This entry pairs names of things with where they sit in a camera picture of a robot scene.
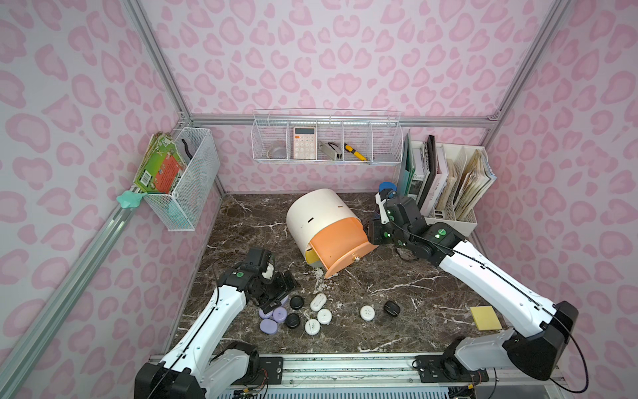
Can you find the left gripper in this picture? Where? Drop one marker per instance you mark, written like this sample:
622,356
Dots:
278,290

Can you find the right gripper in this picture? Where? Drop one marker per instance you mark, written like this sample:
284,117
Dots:
378,229

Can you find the black earphone case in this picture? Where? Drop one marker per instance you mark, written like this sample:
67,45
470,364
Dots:
392,308
296,302
292,321

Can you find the orange top drawer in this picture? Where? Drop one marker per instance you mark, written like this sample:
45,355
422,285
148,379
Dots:
340,245

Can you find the yellow drawer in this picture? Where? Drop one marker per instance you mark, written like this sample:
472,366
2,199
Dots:
311,257

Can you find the white round drawer cabinet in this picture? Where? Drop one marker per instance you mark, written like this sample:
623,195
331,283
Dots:
312,213

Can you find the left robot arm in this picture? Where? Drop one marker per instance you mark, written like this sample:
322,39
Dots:
192,368

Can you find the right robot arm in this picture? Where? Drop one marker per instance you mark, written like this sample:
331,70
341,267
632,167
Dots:
540,329

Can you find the purple earphone case middle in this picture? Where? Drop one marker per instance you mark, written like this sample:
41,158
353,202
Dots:
279,315

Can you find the purple earphone case left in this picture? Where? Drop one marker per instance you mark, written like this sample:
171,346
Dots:
264,315

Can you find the blue lid pencil jar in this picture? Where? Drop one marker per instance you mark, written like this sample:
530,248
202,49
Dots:
386,187

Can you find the white earphone case lower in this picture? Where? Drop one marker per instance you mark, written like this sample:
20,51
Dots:
312,327

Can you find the white earphone case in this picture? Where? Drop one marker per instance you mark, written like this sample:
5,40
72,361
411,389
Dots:
312,327
324,316
367,313

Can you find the white earphone case middle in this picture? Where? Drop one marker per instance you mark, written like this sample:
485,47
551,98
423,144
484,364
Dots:
324,316

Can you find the green folder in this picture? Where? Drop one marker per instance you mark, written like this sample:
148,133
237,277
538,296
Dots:
407,167

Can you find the pink white book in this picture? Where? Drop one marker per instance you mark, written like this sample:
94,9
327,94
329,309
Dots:
439,183

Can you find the black book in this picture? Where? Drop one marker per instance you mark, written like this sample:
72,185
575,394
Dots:
428,157

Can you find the yellow utility knife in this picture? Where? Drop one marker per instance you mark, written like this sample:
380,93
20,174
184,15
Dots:
355,153

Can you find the white earphone case right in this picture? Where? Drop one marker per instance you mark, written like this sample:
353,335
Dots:
367,313

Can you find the grey stapler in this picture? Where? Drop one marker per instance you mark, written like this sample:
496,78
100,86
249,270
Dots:
331,150

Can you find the white file organizer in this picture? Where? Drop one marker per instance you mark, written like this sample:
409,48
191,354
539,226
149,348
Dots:
456,156

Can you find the pink calculator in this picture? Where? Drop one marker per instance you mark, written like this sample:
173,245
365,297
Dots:
304,143

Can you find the beige paper stack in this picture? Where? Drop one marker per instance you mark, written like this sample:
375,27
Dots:
476,178

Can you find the tape roll in shelf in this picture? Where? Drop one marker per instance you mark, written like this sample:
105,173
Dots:
277,153

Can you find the white mesh side basket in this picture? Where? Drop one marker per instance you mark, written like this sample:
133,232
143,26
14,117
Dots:
181,210

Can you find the yellow sticky note pad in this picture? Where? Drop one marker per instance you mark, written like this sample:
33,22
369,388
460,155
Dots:
485,318

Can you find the green red booklet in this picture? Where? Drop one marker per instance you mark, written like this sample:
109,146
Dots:
161,168

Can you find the aluminium front rail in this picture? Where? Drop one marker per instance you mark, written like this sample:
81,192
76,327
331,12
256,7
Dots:
390,375

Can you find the white wire wall shelf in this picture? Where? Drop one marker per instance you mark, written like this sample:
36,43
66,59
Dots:
342,137

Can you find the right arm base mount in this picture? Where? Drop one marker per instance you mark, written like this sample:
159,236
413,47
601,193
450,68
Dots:
441,369

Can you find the mint green wall hook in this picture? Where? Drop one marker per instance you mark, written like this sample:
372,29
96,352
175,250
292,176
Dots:
130,199

